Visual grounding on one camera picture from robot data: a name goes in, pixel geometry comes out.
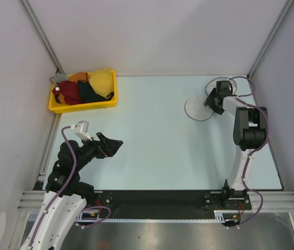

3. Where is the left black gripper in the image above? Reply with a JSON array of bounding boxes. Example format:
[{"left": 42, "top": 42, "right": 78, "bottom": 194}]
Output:
[{"left": 73, "top": 131, "right": 123, "bottom": 171}]

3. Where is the white mesh laundry bag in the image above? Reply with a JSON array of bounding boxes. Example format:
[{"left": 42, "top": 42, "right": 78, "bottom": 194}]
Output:
[{"left": 185, "top": 77, "right": 237, "bottom": 121}]

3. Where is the yellow bra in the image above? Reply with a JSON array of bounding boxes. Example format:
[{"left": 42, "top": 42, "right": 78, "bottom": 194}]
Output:
[{"left": 88, "top": 68, "right": 114, "bottom": 98}]

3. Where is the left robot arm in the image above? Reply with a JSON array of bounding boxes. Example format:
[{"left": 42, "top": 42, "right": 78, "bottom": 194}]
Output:
[{"left": 20, "top": 132, "right": 123, "bottom": 249}]

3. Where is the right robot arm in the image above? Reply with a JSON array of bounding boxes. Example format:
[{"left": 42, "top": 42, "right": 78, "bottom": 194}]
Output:
[{"left": 204, "top": 78, "right": 269, "bottom": 210}]

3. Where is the black garment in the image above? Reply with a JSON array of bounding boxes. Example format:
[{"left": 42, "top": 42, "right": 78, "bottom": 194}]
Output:
[{"left": 77, "top": 81, "right": 114, "bottom": 103}]

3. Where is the yellow plastic bin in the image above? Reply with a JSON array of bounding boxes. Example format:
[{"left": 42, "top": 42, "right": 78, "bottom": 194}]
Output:
[{"left": 48, "top": 70, "right": 118, "bottom": 114}]

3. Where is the dark red garment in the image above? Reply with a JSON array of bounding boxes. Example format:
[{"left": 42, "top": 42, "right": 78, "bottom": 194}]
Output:
[{"left": 52, "top": 80, "right": 83, "bottom": 105}]

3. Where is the orange garment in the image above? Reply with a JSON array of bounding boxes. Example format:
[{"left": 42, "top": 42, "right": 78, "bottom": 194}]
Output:
[{"left": 57, "top": 72, "right": 90, "bottom": 104}]

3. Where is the grey garment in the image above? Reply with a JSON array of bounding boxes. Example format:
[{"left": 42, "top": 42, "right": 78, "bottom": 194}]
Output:
[{"left": 53, "top": 73, "right": 69, "bottom": 85}]

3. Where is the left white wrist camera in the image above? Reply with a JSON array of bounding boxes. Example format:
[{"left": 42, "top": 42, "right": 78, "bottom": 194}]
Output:
[{"left": 75, "top": 121, "right": 92, "bottom": 142}]

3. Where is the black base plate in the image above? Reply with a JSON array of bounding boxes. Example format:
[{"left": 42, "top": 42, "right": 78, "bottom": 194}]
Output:
[{"left": 87, "top": 190, "right": 252, "bottom": 220}]

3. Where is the white slotted cable duct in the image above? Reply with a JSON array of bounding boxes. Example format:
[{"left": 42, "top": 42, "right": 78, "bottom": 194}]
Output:
[{"left": 28, "top": 209, "right": 241, "bottom": 223}]

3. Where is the right aluminium frame post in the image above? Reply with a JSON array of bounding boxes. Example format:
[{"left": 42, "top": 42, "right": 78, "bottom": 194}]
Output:
[{"left": 247, "top": 0, "right": 294, "bottom": 78}]

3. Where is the aluminium frame post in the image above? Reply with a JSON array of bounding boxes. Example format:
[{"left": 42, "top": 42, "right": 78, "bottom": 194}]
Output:
[
  {"left": 247, "top": 0, "right": 294, "bottom": 78},
  {"left": 17, "top": 0, "right": 64, "bottom": 73}
]

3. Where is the left aluminium frame post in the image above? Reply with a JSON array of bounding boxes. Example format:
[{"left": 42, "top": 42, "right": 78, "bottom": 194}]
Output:
[{"left": 17, "top": 0, "right": 64, "bottom": 73}]

